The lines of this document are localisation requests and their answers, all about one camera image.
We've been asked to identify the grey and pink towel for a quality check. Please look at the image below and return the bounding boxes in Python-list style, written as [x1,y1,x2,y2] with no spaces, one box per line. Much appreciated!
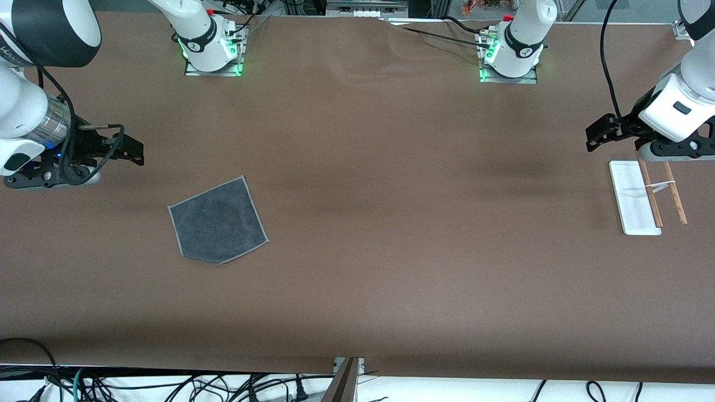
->
[168,175,270,265]

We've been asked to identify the white rack with wooden bars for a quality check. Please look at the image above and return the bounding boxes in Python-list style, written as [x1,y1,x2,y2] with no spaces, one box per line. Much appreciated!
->
[609,152,689,236]

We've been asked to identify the grey metal box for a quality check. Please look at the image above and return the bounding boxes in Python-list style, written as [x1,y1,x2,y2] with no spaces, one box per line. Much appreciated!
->
[326,0,408,17]

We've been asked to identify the brown angled beam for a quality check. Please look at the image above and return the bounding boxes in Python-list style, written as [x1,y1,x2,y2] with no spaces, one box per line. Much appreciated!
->
[323,357,359,402]

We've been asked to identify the short black table cable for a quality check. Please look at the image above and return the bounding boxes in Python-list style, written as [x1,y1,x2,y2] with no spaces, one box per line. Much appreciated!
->
[440,15,493,36]

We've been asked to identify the long black table cable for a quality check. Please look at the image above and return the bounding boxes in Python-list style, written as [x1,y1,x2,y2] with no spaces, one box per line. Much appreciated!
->
[398,26,497,45]

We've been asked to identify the thick black floor cable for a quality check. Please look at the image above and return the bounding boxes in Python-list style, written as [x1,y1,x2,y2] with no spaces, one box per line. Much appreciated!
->
[0,337,61,387]

